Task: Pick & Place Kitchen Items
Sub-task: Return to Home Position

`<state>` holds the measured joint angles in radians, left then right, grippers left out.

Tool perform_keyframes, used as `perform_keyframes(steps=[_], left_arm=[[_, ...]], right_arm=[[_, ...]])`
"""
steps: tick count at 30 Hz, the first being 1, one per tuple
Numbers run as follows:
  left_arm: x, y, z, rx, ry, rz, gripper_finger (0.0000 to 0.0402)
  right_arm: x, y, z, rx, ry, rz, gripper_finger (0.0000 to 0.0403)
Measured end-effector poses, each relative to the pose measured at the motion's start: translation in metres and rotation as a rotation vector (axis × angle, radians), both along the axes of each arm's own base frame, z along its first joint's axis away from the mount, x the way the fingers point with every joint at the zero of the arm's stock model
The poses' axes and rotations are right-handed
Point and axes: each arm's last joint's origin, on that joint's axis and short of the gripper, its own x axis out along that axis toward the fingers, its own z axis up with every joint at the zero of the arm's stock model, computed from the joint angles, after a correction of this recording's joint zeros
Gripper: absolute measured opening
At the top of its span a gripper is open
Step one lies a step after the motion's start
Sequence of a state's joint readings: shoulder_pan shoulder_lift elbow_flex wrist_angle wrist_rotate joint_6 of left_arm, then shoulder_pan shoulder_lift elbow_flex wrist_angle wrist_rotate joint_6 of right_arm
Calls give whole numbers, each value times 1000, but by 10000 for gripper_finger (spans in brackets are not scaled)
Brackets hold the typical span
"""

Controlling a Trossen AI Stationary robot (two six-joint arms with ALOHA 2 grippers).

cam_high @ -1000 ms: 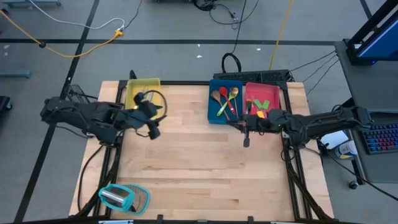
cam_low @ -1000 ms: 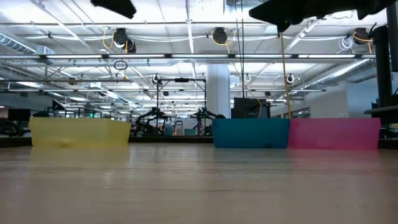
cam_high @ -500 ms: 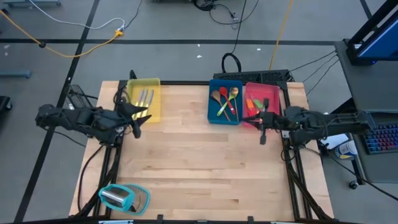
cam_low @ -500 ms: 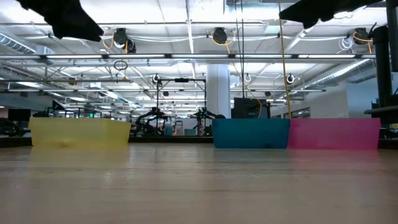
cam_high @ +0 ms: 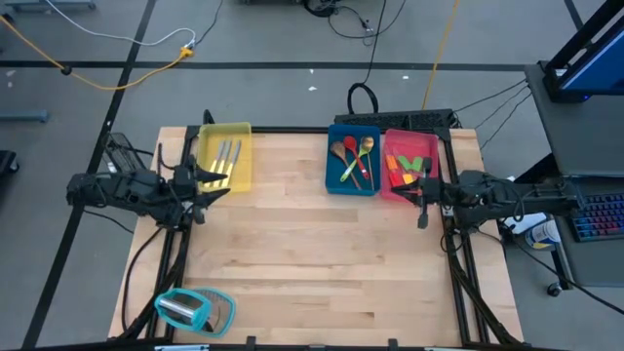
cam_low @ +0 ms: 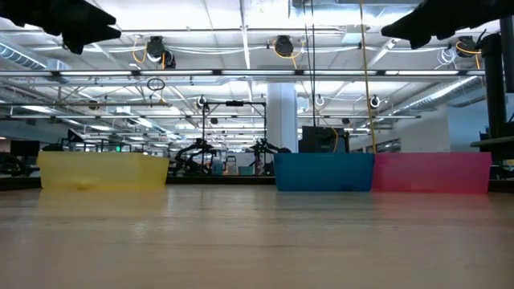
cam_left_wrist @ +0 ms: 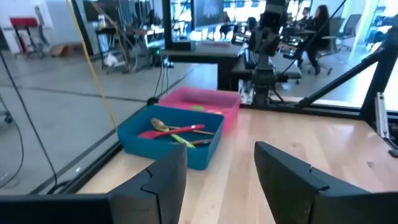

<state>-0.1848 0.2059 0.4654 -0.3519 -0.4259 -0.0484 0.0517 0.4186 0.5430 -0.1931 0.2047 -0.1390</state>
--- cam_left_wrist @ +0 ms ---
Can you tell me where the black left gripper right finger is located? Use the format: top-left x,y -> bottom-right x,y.
254,141 -> 371,224

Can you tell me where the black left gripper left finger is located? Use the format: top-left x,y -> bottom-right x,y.
106,143 -> 188,224

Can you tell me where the green silicone spoon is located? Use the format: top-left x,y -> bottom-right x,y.
169,133 -> 197,149

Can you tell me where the red silicone spoon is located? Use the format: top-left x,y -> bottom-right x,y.
137,123 -> 206,140

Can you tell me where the gold metal spoon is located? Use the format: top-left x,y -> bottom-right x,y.
150,118 -> 216,136

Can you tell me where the brown wooden spoon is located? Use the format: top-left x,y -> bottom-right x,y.
186,138 -> 214,147

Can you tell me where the dark grey desk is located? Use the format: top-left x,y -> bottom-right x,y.
231,52 -> 303,85

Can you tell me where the blue plastic bin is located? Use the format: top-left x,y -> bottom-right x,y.
117,105 -> 226,171

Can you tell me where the person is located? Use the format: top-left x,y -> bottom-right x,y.
218,12 -> 233,40
296,4 -> 331,76

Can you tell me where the monitor on black stand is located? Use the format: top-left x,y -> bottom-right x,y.
190,0 -> 226,30

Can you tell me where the pink plastic bin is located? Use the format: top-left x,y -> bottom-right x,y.
158,86 -> 242,132

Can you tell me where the grey office chair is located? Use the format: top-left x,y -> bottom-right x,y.
320,13 -> 363,76

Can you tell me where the black computer tower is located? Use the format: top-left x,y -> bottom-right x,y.
151,46 -> 166,68

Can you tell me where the brown cardboard box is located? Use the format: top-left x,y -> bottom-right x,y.
50,43 -> 76,58

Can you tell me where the red background cart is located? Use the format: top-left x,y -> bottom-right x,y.
9,16 -> 51,60

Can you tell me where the black hanging cable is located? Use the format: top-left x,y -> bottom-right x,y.
146,57 -> 171,106

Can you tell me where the black aluminium table frame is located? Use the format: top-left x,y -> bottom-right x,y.
30,17 -> 398,195

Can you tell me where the silver aluminium bracket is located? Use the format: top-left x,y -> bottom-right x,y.
373,91 -> 391,140

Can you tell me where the thin black floor cable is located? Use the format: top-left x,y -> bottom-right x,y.
0,50 -> 60,195

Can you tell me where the yellow hanging cable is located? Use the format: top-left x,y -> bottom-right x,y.
65,0 -> 118,130

